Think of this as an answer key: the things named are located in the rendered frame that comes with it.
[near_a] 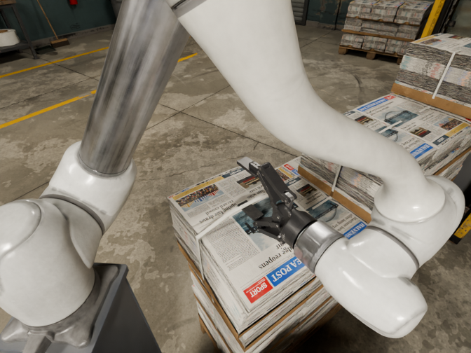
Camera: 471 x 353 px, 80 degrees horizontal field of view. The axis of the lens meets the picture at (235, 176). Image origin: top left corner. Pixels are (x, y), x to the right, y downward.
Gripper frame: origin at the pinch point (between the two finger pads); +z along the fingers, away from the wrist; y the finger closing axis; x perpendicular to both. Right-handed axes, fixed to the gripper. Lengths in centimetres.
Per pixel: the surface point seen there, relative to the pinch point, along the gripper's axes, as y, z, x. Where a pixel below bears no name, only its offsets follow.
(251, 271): 11.1, -14.1, -9.1
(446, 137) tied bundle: 12, -13, 85
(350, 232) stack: 34, -11, 38
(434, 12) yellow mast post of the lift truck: -18, 37, 159
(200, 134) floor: 107, 203, 92
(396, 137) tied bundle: 11, -2, 70
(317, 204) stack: 34, 5, 40
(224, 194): 9.6, 9.3, -0.2
